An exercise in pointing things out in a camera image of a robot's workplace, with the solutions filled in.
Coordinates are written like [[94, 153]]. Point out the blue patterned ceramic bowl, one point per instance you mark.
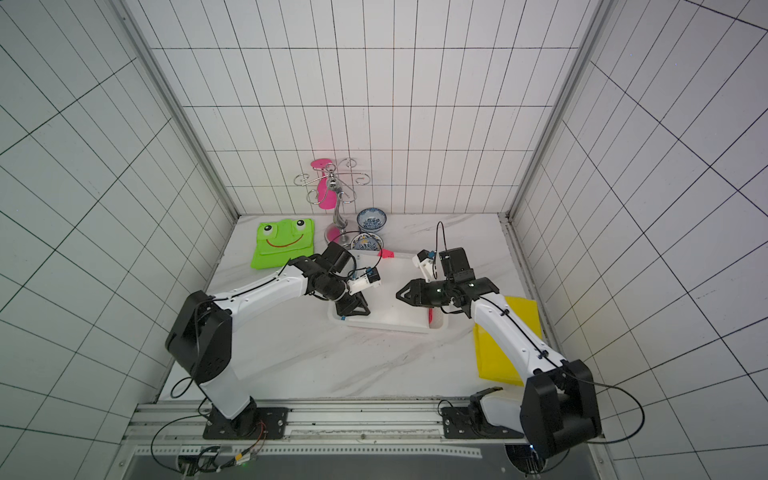
[[371, 219]]

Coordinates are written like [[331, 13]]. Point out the electronics wiring bundle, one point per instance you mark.
[[222, 459]]

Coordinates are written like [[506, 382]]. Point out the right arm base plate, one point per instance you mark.
[[459, 424]]

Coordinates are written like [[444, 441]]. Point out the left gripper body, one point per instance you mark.
[[335, 288]]

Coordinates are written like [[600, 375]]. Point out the pink bunny raincoat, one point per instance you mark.
[[385, 253]]

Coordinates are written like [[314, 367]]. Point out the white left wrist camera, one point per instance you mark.
[[369, 279]]

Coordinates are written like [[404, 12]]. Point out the silver wire cup stand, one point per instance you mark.
[[339, 230]]

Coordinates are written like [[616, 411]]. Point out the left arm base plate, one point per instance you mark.
[[251, 424]]

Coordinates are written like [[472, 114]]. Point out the blue patterned ceramic cup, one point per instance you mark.
[[366, 241]]

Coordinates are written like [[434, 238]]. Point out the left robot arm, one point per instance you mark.
[[202, 339]]

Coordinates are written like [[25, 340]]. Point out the white raincoat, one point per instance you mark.
[[374, 299]]

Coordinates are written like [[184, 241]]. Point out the pink wine glass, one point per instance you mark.
[[325, 195]]

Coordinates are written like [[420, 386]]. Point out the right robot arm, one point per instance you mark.
[[558, 409]]

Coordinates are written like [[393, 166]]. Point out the aluminium mounting rail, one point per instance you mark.
[[174, 429]]

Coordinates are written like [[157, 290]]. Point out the white plastic perforated basket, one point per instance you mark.
[[440, 323]]

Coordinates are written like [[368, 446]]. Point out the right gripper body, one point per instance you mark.
[[435, 291]]

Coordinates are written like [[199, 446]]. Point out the yellow raincoat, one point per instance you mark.
[[492, 363]]

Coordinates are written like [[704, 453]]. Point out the green frog raincoat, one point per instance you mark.
[[280, 241]]

